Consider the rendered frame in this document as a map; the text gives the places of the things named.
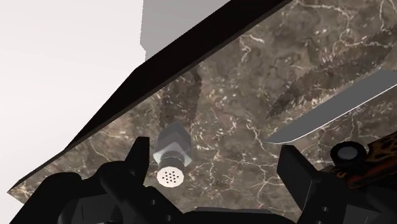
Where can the orange black patterned object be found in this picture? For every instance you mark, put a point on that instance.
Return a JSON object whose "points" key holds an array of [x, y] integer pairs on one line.
{"points": [[383, 155]]}

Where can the glass shaker with white cap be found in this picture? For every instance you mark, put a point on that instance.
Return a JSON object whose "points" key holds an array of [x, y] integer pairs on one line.
{"points": [[172, 145]]}

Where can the grey blade knife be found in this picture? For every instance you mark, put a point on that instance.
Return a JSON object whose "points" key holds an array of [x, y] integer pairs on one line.
{"points": [[335, 108]]}

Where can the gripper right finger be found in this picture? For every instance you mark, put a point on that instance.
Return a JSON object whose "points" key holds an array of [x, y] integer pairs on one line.
{"points": [[313, 192]]}

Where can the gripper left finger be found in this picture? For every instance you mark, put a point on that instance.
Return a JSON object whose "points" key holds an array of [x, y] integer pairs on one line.
{"points": [[118, 189]]}

